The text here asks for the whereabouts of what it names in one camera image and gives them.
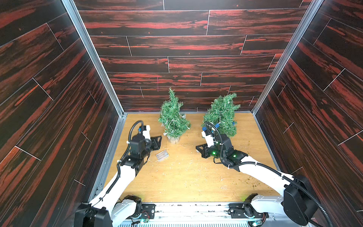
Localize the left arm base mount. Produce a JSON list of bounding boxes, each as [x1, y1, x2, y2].
[[132, 203, 156, 219]]

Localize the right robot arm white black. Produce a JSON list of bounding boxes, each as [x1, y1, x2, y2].
[[196, 130, 319, 227]]

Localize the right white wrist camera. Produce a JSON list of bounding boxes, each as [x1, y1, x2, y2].
[[201, 130, 214, 148]]

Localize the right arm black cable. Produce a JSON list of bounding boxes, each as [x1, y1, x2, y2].
[[203, 121, 334, 227]]

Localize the small christmas tree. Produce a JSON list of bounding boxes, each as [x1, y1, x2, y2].
[[158, 88, 191, 144]]

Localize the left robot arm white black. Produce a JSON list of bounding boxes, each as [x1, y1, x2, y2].
[[73, 132, 162, 227]]

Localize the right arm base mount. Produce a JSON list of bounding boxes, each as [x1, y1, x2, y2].
[[228, 203, 269, 220]]

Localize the left clear battery box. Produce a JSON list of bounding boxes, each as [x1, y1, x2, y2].
[[156, 150, 169, 162]]

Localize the right decorated christmas tree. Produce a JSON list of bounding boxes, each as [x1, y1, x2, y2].
[[202, 93, 241, 138]]

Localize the white string lights wire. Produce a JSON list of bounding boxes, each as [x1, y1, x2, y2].
[[163, 104, 188, 137]]

